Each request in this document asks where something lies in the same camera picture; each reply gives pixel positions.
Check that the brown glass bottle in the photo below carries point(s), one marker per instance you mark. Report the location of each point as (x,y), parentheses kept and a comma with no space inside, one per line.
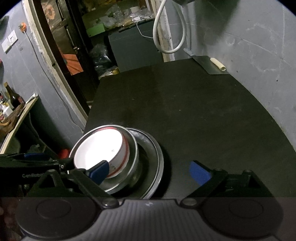
(14,97)

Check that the dark wooden door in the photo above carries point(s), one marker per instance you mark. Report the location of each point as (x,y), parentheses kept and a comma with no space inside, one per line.
(67,46)

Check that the dark plastic bag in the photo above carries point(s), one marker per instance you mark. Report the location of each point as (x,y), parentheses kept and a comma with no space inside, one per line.
(101,58)

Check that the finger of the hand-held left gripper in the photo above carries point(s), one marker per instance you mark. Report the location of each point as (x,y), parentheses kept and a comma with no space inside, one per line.
(34,166)
(34,156)

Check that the shallow steel basin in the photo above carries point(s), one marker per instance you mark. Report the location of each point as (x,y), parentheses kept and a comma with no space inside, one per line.
(157,160)

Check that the small white roll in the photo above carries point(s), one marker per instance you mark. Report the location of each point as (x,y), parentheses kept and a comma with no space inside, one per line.
(218,64)

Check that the green box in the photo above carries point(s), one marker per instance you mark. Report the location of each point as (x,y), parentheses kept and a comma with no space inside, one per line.
(96,30)

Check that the grey cabinet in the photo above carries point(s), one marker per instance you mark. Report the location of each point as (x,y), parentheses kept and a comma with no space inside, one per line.
(134,51)

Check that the large steel plate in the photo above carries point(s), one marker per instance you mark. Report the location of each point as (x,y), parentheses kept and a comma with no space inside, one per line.
(162,162)

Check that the wooden side shelf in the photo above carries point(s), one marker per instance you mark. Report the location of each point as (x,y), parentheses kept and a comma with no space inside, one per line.
(18,122)

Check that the white bowl red rim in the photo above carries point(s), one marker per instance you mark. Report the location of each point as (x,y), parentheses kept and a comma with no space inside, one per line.
(99,150)

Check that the white wall switch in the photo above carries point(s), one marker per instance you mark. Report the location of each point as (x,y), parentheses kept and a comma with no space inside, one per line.
(9,40)

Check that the orange wall hook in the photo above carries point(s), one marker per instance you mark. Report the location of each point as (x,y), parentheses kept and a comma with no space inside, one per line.
(22,27)

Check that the red round object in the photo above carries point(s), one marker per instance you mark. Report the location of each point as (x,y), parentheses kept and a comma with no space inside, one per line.
(64,153)

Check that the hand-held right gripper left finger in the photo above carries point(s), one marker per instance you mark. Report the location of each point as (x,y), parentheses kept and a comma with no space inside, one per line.
(100,171)

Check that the deep steel bowl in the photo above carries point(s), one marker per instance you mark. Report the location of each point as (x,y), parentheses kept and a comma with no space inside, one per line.
(134,160)

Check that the sunflower picture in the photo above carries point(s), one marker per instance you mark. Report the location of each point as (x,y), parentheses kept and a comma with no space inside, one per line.
(50,12)

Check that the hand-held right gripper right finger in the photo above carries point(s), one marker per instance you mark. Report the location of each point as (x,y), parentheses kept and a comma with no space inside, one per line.
(198,172)

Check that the steel cleaver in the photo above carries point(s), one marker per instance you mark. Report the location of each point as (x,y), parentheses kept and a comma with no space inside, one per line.
(208,64)

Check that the pile of clear plastic bags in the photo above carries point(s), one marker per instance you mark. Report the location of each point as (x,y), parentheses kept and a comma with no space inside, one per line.
(120,14)

